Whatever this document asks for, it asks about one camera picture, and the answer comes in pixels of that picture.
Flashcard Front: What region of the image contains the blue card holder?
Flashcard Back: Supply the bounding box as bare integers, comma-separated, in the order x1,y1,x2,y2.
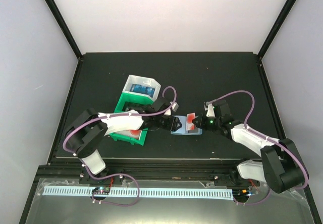
171,116,202,136

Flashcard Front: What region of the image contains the red white card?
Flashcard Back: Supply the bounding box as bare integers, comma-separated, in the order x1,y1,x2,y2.
186,113,195,131

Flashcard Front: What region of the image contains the green front bin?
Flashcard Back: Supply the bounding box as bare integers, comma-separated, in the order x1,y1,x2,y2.
110,130,147,146

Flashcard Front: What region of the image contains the green bin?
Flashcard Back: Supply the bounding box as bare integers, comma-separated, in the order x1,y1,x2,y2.
114,92,153,113
110,130,147,146

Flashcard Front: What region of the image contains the white bin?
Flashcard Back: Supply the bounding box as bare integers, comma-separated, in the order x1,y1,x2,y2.
123,75,161,101

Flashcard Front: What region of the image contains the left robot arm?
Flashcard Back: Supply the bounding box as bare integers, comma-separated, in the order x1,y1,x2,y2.
63,97,182,183

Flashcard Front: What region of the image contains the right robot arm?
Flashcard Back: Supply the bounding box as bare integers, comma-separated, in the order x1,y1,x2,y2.
192,100,309,193

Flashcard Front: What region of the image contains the black vip cards stack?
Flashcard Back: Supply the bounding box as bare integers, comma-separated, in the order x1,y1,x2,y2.
123,102,145,111

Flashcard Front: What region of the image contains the red white cards stack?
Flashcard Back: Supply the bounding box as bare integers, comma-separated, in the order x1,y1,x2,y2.
117,130,142,140

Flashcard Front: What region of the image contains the blue cards stack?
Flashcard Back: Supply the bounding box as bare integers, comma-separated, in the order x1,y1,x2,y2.
130,84,155,97

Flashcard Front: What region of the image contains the small circuit board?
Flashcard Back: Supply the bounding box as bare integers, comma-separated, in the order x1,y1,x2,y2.
92,187,111,195

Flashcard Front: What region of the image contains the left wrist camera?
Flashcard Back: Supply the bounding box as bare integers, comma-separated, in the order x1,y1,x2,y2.
164,101,179,116

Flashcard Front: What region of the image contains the white slotted cable duct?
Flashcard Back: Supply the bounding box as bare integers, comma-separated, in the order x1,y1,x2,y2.
42,186,234,200

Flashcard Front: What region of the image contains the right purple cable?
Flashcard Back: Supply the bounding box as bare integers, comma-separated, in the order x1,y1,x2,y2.
204,90,310,189

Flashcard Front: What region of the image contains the black aluminium frame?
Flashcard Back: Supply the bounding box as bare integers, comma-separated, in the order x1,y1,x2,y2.
19,0,323,224

